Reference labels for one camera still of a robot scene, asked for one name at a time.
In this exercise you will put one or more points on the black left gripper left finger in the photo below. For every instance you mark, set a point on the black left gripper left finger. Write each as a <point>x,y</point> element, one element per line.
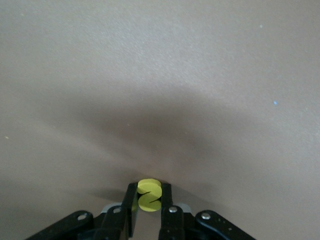
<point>117,220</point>

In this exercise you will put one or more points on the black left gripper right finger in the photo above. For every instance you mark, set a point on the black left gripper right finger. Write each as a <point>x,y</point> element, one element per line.
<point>167,200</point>

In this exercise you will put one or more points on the yellow foam letter s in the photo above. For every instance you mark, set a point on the yellow foam letter s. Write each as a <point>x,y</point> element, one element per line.
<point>150,206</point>

